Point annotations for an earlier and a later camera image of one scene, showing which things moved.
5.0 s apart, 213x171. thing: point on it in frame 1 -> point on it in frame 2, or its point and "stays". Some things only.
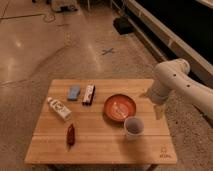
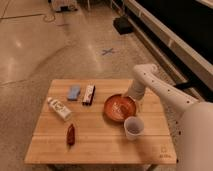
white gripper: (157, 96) -> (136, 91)
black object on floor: (123, 25) stays
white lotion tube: (59, 109) stays
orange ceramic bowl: (119, 107) stays
